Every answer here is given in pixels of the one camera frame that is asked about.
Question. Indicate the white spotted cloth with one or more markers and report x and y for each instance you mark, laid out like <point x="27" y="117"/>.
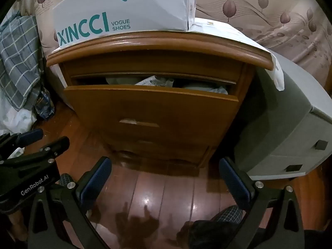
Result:
<point x="233" y="35"/>

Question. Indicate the grey cabinet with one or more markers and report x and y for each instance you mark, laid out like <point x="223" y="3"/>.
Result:
<point x="280" y="103"/>

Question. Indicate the white clothes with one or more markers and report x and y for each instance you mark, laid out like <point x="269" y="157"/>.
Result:
<point x="205" y="87"/>

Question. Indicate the white shoe box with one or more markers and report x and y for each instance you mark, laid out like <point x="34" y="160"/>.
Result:
<point x="129" y="5"/>

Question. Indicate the wooden nightstand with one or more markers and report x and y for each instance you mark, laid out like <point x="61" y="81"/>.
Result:
<point x="155" y="44"/>

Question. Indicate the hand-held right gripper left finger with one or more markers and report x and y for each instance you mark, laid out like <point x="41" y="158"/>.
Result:
<point x="96" y="182"/>

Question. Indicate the leaf print curtain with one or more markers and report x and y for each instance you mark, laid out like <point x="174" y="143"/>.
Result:
<point x="259" y="10"/>

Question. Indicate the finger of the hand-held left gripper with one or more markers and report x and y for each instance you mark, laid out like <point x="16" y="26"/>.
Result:
<point x="58" y="145"/>
<point x="32" y="136"/>

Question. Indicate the blue patterned bag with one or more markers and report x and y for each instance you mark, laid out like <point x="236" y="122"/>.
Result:
<point x="45" y="103"/>

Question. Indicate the grey plaid quilt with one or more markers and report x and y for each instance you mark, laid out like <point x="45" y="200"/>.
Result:
<point x="18" y="57"/>

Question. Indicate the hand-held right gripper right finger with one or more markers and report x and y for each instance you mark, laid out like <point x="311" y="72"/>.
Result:
<point x="233" y="184"/>

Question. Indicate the grey underwear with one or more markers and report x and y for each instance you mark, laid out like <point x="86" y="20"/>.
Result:
<point x="116" y="80"/>

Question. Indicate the person's plaid trouser leg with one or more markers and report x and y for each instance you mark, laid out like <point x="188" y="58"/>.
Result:
<point x="229" y="212"/>

